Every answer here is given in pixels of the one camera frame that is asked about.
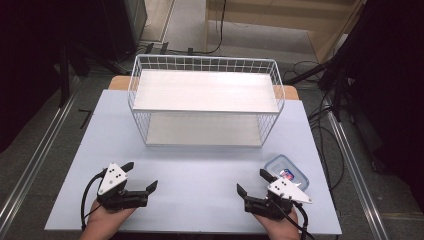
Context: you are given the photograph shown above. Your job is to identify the person's right hand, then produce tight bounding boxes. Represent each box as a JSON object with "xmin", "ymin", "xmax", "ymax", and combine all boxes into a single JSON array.
[{"xmin": 254, "ymin": 207, "xmax": 301, "ymax": 240}]

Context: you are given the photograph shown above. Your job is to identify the black cabinet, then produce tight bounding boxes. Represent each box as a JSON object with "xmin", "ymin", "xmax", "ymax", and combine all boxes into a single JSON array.
[{"xmin": 101, "ymin": 0, "xmax": 149, "ymax": 63}]

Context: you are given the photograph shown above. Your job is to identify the black hanging cable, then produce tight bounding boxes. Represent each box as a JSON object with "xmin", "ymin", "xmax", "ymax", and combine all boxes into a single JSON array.
[{"xmin": 185, "ymin": 0, "xmax": 228, "ymax": 56}]

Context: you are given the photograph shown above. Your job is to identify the person's left hand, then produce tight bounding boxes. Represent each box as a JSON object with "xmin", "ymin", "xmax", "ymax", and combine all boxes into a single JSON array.
[{"xmin": 79, "ymin": 199, "xmax": 136, "ymax": 240}]

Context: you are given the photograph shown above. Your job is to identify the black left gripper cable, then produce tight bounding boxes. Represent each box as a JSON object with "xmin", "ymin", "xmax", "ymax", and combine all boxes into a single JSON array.
[{"xmin": 79, "ymin": 168, "xmax": 108, "ymax": 232}]

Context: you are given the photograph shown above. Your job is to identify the clear container with blue lid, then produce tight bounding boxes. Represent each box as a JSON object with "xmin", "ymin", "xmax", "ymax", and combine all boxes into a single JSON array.
[{"xmin": 263, "ymin": 153, "xmax": 310, "ymax": 192}]

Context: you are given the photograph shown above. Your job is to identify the light wooden furniture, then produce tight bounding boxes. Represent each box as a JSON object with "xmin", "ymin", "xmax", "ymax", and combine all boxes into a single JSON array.
[{"xmin": 204, "ymin": 0, "xmax": 368, "ymax": 63}]

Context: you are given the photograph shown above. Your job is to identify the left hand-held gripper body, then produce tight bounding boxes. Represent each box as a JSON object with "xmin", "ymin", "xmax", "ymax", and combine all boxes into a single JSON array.
[{"xmin": 96, "ymin": 162, "xmax": 149, "ymax": 212}]

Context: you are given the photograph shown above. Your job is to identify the black metal stand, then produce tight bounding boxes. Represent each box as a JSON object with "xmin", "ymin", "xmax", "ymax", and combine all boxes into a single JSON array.
[
  {"xmin": 283, "ymin": 49, "xmax": 355, "ymax": 123},
  {"xmin": 57, "ymin": 42, "xmax": 132, "ymax": 108}
]

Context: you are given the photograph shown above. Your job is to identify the black floor cables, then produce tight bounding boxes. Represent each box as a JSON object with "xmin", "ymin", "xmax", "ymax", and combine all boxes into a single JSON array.
[{"xmin": 307, "ymin": 95, "xmax": 346, "ymax": 193}]

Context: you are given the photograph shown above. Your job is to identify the black hex key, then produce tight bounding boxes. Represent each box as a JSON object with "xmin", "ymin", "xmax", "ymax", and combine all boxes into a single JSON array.
[{"xmin": 78, "ymin": 108, "xmax": 95, "ymax": 130}]

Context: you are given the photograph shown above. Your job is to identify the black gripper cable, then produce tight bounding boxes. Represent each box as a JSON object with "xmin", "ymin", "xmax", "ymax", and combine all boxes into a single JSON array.
[
  {"xmin": 279, "ymin": 199, "xmax": 316, "ymax": 240},
  {"xmin": 79, "ymin": 168, "xmax": 108, "ymax": 232}
]

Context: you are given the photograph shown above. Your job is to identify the white wire shelf rack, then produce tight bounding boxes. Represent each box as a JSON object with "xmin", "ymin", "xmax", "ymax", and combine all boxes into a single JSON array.
[{"xmin": 127, "ymin": 53, "xmax": 286, "ymax": 148}]

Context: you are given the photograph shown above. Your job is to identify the aluminium floor rail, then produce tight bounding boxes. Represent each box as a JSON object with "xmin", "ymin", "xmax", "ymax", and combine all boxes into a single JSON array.
[
  {"xmin": 0, "ymin": 74, "xmax": 82, "ymax": 232},
  {"xmin": 327, "ymin": 110, "xmax": 390, "ymax": 240}
]

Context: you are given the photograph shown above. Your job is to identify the dark curtain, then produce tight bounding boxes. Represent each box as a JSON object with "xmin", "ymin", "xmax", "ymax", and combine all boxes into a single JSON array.
[
  {"xmin": 0, "ymin": 0, "xmax": 105, "ymax": 155},
  {"xmin": 333, "ymin": 0, "xmax": 424, "ymax": 214}
]

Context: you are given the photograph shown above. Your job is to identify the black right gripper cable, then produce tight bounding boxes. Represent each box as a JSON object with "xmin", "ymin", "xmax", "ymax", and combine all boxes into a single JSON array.
[{"xmin": 279, "ymin": 199, "xmax": 316, "ymax": 240}]

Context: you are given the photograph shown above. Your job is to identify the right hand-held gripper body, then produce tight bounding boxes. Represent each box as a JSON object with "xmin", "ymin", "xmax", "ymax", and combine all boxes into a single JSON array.
[{"xmin": 244, "ymin": 177, "xmax": 314, "ymax": 221}]

